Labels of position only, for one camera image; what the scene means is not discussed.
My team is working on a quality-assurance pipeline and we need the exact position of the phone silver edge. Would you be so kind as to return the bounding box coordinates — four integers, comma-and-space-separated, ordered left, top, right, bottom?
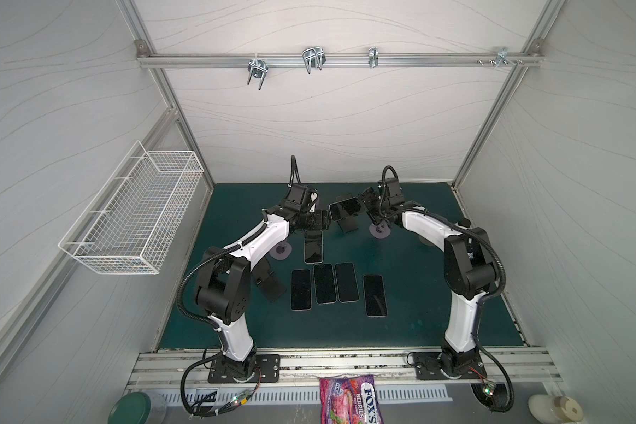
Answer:
304, 231, 323, 264

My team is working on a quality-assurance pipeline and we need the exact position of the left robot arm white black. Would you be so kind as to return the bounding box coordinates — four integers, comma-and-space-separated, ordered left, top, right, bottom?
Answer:
175, 182, 330, 382

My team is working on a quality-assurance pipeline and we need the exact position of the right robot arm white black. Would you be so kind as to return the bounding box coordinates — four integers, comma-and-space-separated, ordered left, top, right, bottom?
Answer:
357, 178, 505, 379

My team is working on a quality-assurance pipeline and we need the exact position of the small beige bottle black cap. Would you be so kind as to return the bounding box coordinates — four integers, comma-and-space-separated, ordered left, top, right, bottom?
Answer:
457, 217, 472, 230

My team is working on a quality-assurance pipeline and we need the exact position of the metal hook clamp left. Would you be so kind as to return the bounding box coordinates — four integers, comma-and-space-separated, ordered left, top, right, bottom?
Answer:
247, 57, 269, 90

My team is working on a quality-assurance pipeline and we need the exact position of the metal hook clamp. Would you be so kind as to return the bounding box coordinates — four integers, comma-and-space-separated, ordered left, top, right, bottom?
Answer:
247, 57, 269, 90
301, 46, 326, 74
476, 47, 525, 69

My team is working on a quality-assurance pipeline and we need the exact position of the metal hook clamp middle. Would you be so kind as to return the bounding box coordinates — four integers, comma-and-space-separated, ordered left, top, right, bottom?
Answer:
301, 46, 326, 74

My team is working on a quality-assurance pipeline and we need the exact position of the metal hook clamp right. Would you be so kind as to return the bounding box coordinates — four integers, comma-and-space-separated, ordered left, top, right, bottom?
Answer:
476, 47, 525, 69

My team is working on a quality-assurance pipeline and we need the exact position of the white vented strip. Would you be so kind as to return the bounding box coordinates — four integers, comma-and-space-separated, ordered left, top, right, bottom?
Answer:
185, 383, 452, 406

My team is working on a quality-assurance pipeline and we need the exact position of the purple Fox's candy bag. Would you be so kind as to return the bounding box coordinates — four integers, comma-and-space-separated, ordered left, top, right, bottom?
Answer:
319, 375, 384, 424

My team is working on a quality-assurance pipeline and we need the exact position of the aluminium top crossbar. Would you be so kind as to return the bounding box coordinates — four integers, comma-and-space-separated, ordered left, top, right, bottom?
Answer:
137, 51, 545, 69

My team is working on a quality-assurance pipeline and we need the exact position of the white cup at corner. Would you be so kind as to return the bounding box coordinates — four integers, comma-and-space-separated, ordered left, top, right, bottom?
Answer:
528, 394, 584, 424

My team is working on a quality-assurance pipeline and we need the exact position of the green round lid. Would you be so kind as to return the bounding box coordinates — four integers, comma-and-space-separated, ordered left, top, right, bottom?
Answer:
107, 392, 151, 424

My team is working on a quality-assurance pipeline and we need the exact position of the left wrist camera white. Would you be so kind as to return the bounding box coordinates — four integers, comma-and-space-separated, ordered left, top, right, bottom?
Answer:
308, 189, 320, 213

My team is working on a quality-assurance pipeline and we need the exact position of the metal ring hook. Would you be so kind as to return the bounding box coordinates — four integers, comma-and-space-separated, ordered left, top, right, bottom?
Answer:
369, 47, 379, 69

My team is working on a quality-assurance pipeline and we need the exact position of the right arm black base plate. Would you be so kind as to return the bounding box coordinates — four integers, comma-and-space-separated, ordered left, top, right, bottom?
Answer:
412, 351, 487, 381

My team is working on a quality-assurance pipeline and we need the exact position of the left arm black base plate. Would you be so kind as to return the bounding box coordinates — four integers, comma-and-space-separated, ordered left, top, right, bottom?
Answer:
208, 353, 280, 383

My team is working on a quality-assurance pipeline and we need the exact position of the white wire basket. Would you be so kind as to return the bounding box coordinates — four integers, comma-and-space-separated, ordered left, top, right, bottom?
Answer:
58, 141, 203, 275

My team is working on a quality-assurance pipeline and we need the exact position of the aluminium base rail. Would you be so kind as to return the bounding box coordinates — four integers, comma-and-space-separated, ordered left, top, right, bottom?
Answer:
125, 346, 563, 390

